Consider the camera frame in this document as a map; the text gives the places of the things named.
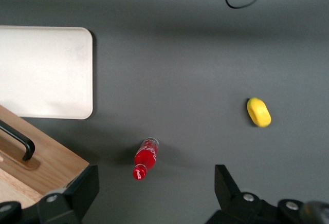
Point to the beige plastic tray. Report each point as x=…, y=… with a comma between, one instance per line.
x=43, y=72

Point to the yellow lemon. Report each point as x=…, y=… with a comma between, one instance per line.
x=259, y=112

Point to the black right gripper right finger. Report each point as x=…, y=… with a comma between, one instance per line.
x=231, y=198

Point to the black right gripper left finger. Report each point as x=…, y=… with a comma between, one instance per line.
x=77, y=198

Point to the red cola bottle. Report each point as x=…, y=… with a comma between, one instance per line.
x=146, y=157

